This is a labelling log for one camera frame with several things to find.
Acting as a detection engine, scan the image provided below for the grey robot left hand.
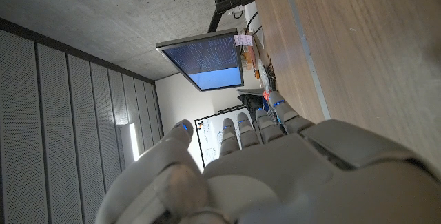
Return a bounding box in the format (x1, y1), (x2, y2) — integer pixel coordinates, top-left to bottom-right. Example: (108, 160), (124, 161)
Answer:
(94, 90), (441, 224)

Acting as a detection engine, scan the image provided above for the black jacket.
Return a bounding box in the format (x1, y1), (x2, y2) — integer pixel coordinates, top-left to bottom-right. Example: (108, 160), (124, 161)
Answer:
(237, 92), (265, 121)

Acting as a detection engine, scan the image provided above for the whiteboard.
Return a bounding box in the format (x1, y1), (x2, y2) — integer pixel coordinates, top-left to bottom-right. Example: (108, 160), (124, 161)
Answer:
(194, 105), (254, 168)

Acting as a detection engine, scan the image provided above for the computer monitor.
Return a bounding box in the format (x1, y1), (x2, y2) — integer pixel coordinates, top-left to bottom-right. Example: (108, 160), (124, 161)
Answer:
(156, 28), (245, 92)

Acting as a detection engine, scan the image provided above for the pink sticky note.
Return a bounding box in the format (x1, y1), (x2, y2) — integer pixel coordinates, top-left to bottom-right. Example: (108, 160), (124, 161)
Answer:
(234, 34), (254, 47)

